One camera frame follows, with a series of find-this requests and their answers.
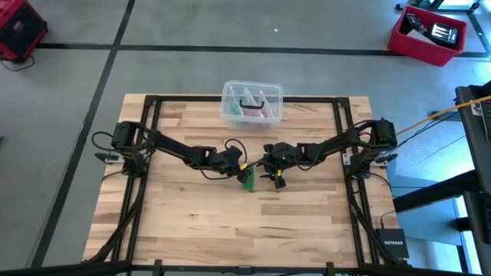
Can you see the black aluminium table frame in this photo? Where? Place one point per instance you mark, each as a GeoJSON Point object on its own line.
{"type": "Point", "coordinates": [192, 98]}

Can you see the teal bandage roll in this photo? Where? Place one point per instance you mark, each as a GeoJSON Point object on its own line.
{"type": "Point", "coordinates": [232, 108]}

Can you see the green elastic bandage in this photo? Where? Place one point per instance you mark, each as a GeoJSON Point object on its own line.
{"type": "Point", "coordinates": [248, 181]}

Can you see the black and silver device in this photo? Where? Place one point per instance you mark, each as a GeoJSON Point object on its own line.
{"type": "Point", "coordinates": [443, 35]}

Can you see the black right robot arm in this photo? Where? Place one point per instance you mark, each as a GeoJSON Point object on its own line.
{"type": "Point", "coordinates": [333, 145]}

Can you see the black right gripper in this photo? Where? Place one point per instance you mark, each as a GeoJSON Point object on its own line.
{"type": "Point", "coordinates": [284, 155]}

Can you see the red plastic crate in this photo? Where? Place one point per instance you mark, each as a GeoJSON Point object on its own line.
{"type": "Point", "coordinates": [422, 50]}

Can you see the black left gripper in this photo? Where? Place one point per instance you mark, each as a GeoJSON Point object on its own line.
{"type": "Point", "coordinates": [228, 159]}

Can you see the pink bandage roll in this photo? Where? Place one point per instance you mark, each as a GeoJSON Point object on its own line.
{"type": "Point", "coordinates": [253, 114]}

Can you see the red toolbox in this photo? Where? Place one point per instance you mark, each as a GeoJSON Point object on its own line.
{"type": "Point", "coordinates": [19, 30]}

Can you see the black standing desk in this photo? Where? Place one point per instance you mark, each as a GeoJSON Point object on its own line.
{"type": "Point", "coordinates": [475, 153]}

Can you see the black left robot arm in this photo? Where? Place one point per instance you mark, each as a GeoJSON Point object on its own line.
{"type": "Point", "coordinates": [172, 147]}

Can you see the clear plastic storage box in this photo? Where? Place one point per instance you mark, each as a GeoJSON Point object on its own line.
{"type": "Point", "coordinates": [251, 92]}

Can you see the black Netgear network switch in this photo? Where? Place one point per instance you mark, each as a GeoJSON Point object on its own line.
{"type": "Point", "coordinates": [392, 243]}

